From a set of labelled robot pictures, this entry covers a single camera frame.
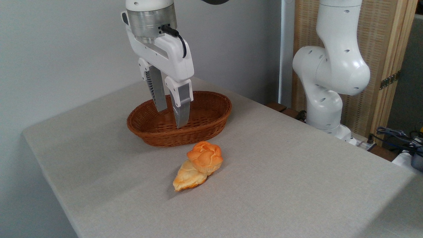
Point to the wooden rattan folding screen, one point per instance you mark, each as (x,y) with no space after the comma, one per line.
(380,39)

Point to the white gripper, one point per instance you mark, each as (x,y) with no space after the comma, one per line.
(175,62)

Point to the white vertical post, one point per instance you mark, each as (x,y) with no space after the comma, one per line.
(286,49)

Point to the pale yellow croissant bread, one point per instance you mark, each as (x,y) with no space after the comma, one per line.
(187,177)

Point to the brown wicker basket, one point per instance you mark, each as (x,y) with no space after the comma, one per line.
(205,127)

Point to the grey box device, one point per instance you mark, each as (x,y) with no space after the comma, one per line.
(417,162)

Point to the white power strip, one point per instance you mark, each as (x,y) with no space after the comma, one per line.
(361,143)

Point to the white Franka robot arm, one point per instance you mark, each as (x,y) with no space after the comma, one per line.
(333,69)

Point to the brown wooden board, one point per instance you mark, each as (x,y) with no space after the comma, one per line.
(284,109)

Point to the grey tablecloth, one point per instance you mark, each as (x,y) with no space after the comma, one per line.
(264,172)

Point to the round orange bread bun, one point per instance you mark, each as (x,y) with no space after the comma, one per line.
(205,157)

